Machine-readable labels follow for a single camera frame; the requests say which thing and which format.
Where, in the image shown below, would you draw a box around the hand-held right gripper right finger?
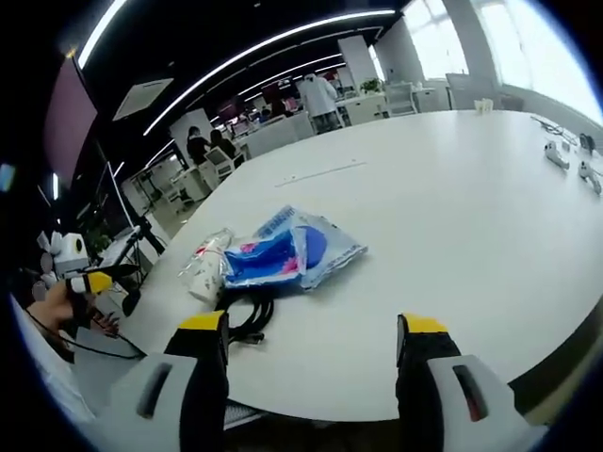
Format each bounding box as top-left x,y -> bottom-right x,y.
394,312 -> 551,452

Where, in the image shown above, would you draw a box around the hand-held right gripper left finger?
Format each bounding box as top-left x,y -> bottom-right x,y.
91,310 -> 232,452

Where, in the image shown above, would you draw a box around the plastic-wrapped white paper cups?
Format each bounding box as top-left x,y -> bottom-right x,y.
177,227 -> 236,304

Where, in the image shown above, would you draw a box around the blue packet with pink print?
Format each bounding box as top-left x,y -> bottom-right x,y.
221,229 -> 305,289

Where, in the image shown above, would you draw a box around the clear bag with blue insert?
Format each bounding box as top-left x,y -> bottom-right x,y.
252,203 -> 369,290

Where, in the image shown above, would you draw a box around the person's left hand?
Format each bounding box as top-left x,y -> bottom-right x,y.
26,282 -> 120,338

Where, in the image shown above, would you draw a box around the black tripod stand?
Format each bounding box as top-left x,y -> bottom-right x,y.
96,140 -> 167,258

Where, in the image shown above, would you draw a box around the dark purple screen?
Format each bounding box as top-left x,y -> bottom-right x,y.
45,56 -> 99,183

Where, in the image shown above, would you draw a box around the white table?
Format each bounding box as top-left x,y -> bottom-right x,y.
112,107 -> 603,423

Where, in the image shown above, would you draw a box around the ceiling air vent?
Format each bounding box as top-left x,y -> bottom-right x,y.
114,76 -> 176,121

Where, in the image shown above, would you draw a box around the short ceiling light strip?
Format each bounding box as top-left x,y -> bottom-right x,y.
76,0 -> 129,68

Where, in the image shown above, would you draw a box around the white handheld controller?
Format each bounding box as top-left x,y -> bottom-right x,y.
578,159 -> 603,195
543,139 -> 572,171

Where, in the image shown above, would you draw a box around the long ceiling light strip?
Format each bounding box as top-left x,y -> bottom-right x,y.
142,8 -> 398,137

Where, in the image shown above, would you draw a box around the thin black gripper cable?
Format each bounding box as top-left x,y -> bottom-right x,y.
55,324 -> 145,362

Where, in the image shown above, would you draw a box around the tangled thin cables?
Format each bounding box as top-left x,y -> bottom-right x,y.
530,114 -> 581,144

